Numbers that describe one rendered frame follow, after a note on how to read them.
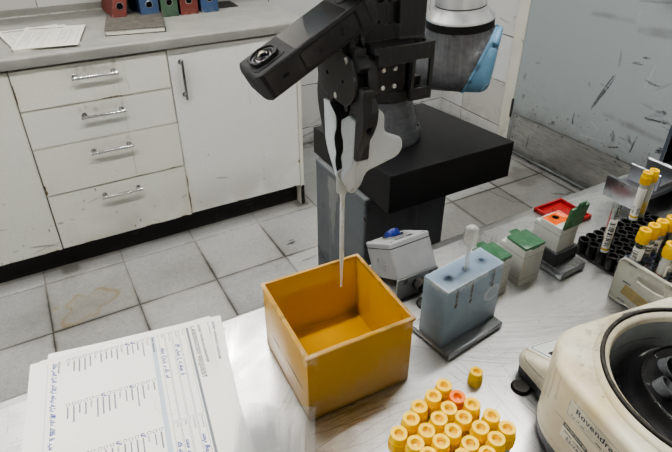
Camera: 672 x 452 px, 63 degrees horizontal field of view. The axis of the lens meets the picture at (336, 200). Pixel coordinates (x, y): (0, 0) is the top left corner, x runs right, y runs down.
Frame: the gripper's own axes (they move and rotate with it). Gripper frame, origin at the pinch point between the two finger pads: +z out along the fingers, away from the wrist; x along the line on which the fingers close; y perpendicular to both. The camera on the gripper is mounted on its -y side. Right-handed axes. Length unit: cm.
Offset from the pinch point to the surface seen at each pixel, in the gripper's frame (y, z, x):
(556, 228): 36.3, 18.2, 2.0
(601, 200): 60, 26, 12
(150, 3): 16, 19, 196
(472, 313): 16.7, 21.6, -3.8
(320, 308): 0.3, 22.4, 6.6
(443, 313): 11.5, 19.0, -4.3
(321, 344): -1.3, 24.8, 3.0
